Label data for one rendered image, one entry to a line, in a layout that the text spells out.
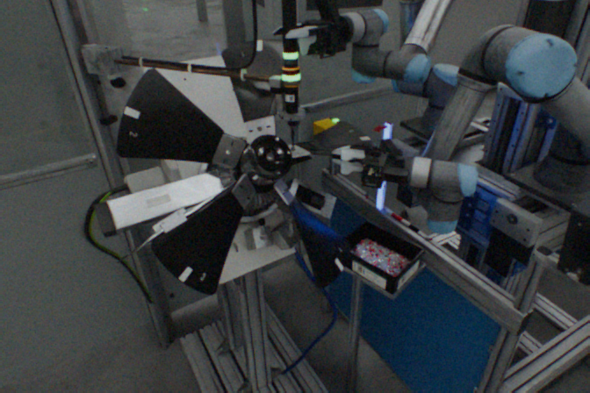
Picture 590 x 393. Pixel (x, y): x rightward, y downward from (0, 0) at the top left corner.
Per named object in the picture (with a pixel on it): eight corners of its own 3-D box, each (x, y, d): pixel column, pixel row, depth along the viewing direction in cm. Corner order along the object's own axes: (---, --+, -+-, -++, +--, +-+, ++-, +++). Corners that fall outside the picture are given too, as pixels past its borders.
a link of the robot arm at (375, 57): (380, 88, 109) (384, 47, 104) (345, 82, 115) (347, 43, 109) (391, 81, 115) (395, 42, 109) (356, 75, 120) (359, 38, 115)
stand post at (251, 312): (249, 395, 171) (226, 229, 123) (268, 383, 175) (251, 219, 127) (254, 403, 167) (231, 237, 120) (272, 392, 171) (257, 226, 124)
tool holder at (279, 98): (267, 117, 101) (264, 80, 96) (278, 109, 106) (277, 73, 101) (298, 123, 98) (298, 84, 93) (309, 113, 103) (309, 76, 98)
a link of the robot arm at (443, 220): (441, 210, 111) (448, 176, 105) (461, 235, 101) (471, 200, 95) (414, 213, 110) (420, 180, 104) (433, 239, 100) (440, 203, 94)
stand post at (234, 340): (228, 354, 188) (190, 133, 127) (246, 346, 191) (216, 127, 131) (233, 361, 184) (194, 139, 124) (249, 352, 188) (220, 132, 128)
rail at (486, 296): (321, 185, 169) (321, 168, 165) (328, 182, 171) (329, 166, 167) (515, 338, 103) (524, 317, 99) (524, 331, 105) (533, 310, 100)
